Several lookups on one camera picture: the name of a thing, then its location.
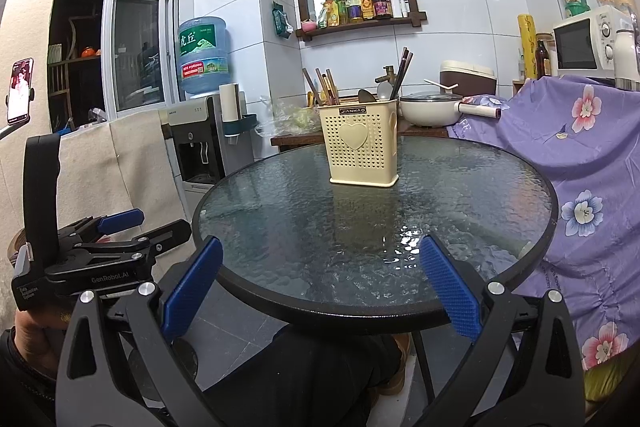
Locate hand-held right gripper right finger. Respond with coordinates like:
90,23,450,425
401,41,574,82
419,234,586,427

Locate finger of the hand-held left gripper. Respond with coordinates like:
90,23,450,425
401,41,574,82
59,208,146,250
74,219,194,264

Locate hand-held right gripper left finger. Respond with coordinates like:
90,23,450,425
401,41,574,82
55,235,224,427

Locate beige plastic utensil holder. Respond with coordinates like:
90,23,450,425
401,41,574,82
318,99,400,186

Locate person's left hand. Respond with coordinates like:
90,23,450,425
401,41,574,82
14,298,71,333

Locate beige cloth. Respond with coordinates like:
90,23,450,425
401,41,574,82
0,0,196,268

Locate smartphone on stand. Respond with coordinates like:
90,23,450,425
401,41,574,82
6,57,36,124

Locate person's brown shoe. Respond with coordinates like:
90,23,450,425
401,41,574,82
372,332,413,398

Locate grey water dispenser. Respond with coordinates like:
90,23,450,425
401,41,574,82
159,92,256,208

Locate dark wooden rack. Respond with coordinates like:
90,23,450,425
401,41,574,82
47,14,108,132

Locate teal plastic holder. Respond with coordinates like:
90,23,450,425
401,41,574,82
222,113,258,138

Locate white paper cup stack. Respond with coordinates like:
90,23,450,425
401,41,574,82
220,83,241,124

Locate person's dark trousers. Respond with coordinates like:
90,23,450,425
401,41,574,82
200,322,406,427

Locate wooden sink counter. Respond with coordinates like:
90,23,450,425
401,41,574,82
271,124,451,152

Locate aluminium sliding window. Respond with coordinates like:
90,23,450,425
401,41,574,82
47,0,181,130

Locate clear plastic bags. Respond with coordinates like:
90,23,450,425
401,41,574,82
257,99,321,138

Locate purple floral sheet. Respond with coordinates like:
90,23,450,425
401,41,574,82
447,74,640,373

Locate white pan with lid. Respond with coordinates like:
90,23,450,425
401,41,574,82
399,91,466,128

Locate blue water jug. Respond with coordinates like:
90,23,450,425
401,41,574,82
177,17,233,96

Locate yellow-green cloth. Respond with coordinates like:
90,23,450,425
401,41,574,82
582,352,636,403

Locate brown white rice cooker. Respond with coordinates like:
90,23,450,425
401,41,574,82
440,60,498,95

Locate green tea packet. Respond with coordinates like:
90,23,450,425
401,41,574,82
271,1,296,38

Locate brown glass bottle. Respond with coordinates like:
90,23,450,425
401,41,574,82
535,39,551,78

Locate yellow wrapped roll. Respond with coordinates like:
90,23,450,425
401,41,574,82
517,13,538,80

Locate yellow green packet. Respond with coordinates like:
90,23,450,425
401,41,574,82
318,0,337,29

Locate white microwave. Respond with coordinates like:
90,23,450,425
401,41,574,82
552,6,626,78

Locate white thermos pot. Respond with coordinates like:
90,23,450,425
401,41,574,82
612,14,640,90

